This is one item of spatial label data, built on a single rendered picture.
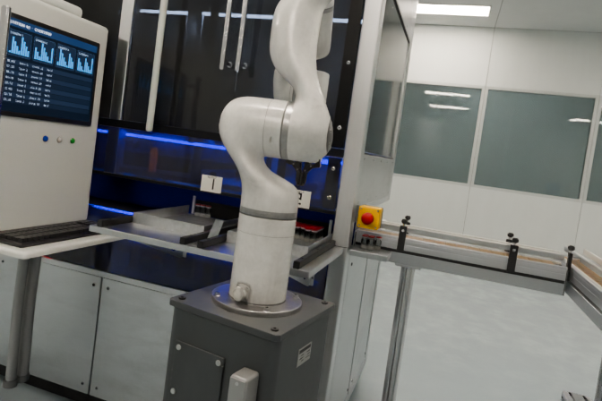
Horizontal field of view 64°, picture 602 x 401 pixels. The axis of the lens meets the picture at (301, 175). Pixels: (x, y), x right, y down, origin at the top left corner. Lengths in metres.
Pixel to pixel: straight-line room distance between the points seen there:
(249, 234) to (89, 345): 1.37
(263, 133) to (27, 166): 1.03
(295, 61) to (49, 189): 1.15
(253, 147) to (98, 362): 1.45
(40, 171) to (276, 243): 1.07
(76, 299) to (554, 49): 5.62
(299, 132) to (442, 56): 5.47
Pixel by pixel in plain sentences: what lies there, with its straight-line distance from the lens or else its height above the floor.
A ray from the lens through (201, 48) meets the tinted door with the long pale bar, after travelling 1.88.
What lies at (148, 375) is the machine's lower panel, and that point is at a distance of 2.09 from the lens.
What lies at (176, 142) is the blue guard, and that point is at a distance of 1.87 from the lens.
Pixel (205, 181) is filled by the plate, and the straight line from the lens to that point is 1.80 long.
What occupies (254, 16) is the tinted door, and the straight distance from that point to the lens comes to 1.81.
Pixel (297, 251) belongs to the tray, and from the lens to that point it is 1.41.
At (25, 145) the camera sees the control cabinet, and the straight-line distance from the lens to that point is 1.78.
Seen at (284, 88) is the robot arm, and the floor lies 1.36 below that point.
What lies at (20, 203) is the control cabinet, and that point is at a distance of 1.81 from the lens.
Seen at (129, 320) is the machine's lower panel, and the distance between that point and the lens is 2.07.
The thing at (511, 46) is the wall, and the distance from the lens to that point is 6.39.
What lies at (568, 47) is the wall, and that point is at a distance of 6.46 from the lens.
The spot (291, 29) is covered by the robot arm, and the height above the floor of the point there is 1.42.
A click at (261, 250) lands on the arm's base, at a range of 0.96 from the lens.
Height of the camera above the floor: 1.19
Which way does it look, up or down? 3 degrees down
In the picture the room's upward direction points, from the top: 8 degrees clockwise
